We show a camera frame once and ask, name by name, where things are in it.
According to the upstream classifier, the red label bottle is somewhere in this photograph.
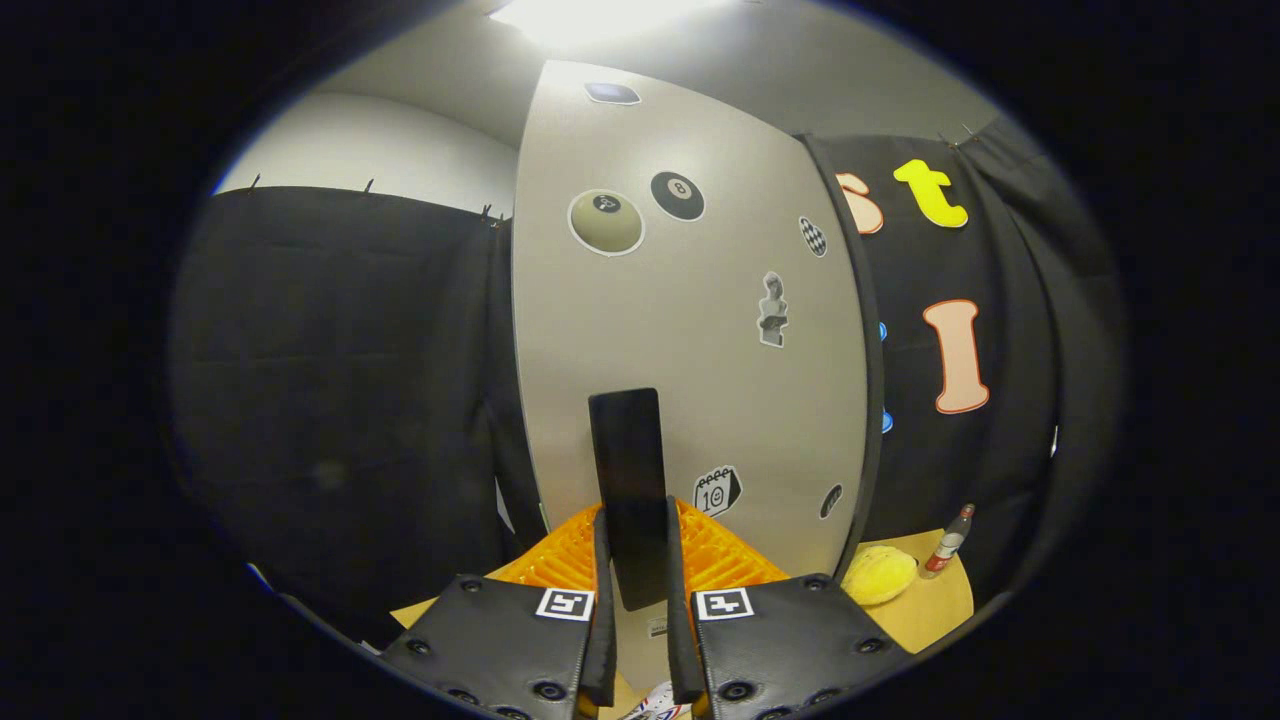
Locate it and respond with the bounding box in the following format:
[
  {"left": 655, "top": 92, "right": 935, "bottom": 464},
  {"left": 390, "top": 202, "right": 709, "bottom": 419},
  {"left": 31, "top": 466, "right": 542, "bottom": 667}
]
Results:
[{"left": 918, "top": 503, "right": 976, "bottom": 581}]

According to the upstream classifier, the dark grey shoe cabinet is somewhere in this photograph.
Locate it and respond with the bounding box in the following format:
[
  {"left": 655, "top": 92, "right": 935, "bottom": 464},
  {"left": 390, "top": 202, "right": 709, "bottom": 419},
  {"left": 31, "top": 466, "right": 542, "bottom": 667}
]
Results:
[{"left": 798, "top": 133, "right": 889, "bottom": 581}]

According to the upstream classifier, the yellow plush toy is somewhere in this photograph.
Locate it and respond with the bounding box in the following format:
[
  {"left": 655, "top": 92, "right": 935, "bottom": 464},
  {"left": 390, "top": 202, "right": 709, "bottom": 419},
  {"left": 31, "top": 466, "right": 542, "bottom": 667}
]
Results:
[{"left": 842, "top": 545, "right": 919, "bottom": 607}]

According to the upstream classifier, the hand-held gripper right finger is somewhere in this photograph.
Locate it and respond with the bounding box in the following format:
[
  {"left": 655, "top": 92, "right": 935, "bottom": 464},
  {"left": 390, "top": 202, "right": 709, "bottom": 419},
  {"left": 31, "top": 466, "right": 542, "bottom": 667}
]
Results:
[{"left": 665, "top": 497, "right": 913, "bottom": 720}]

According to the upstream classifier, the black backdrop cloth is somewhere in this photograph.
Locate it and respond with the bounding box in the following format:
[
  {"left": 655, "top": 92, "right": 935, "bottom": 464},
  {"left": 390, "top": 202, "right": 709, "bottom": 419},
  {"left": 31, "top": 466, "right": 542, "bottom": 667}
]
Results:
[{"left": 170, "top": 120, "right": 1121, "bottom": 641}]

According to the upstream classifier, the large ceiling lamp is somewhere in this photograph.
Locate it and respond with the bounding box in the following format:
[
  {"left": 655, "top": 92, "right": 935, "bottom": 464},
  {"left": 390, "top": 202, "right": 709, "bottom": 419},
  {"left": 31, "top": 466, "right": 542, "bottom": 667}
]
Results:
[{"left": 490, "top": 0, "right": 741, "bottom": 49}]

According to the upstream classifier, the black door handle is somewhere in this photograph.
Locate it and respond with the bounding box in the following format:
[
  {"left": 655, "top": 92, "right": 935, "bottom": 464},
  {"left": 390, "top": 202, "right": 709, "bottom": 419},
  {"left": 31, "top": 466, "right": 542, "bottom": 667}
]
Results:
[{"left": 588, "top": 388, "right": 669, "bottom": 613}]

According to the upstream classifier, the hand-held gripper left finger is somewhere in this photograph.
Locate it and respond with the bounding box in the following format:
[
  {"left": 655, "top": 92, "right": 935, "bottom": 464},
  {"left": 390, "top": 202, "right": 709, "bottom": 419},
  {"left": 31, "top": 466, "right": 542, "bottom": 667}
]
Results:
[{"left": 378, "top": 503, "right": 619, "bottom": 720}]

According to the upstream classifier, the white shoe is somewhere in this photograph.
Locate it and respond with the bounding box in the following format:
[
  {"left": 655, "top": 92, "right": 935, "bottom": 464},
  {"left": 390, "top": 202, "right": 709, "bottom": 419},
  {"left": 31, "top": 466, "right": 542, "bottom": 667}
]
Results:
[{"left": 622, "top": 682, "right": 693, "bottom": 720}]

